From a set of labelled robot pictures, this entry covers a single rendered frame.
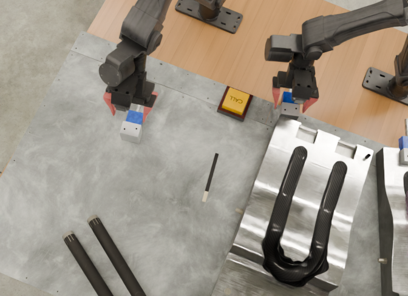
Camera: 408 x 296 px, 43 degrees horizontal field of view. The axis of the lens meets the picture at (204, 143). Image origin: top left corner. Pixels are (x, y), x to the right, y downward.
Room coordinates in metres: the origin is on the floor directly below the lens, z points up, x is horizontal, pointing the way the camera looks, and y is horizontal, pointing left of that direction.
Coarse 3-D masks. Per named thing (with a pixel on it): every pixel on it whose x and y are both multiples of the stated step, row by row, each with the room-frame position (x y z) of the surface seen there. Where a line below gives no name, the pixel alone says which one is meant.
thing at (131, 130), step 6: (138, 108) 0.54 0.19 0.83; (132, 114) 0.51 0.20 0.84; (138, 114) 0.52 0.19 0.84; (126, 120) 0.49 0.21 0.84; (132, 120) 0.50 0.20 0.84; (138, 120) 0.50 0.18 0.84; (126, 126) 0.47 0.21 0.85; (132, 126) 0.47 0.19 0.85; (138, 126) 0.48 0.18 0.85; (120, 132) 0.45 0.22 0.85; (126, 132) 0.45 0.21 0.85; (132, 132) 0.46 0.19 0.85; (138, 132) 0.46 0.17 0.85; (126, 138) 0.45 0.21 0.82; (132, 138) 0.45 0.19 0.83; (138, 138) 0.45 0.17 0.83
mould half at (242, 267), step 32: (288, 128) 0.53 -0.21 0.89; (288, 160) 0.44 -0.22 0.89; (320, 160) 0.45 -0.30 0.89; (352, 160) 0.47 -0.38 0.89; (256, 192) 0.34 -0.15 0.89; (320, 192) 0.37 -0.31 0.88; (352, 192) 0.38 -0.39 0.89; (256, 224) 0.25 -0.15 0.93; (288, 224) 0.27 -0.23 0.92; (256, 256) 0.18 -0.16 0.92; (288, 256) 0.19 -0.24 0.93; (224, 288) 0.10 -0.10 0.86; (256, 288) 0.11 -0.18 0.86; (288, 288) 0.13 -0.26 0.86; (320, 288) 0.14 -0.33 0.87
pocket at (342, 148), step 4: (340, 140) 0.52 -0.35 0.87; (340, 144) 0.51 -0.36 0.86; (344, 144) 0.51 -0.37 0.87; (348, 144) 0.51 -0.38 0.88; (336, 148) 0.50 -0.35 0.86; (340, 148) 0.50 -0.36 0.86; (344, 148) 0.51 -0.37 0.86; (348, 148) 0.51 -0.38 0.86; (352, 148) 0.51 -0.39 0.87; (356, 148) 0.50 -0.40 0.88; (336, 152) 0.49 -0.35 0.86; (340, 152) 0.49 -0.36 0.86; (344, 152) 0.49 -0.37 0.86; (348, 152) 0.50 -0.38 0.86; (352, 152) 0.50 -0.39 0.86; (348, 156) 0.48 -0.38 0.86; (352, 156) 0.49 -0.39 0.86
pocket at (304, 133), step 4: (300, 128) 0.54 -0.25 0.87; (304, 128) 0.54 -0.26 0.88; (308, 128) 0.54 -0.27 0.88; (300, 132) 0.53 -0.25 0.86; (304, 132) 0.53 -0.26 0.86; (308, 132) 0.53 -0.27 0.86; (312, 132) 0.53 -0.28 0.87; (316, 132) 0.53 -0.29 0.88; (296, 136) 0.52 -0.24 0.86; (300, 136) 0.52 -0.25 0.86; (304, 136) 0.52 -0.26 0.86; (308, 136) 0.52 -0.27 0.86; (312, 136) 0.52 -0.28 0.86; (316, 136) 0.52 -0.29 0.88; (304, 140) 0.51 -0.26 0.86; (308, 140) 0.51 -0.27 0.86; (312, 140) 0.51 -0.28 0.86
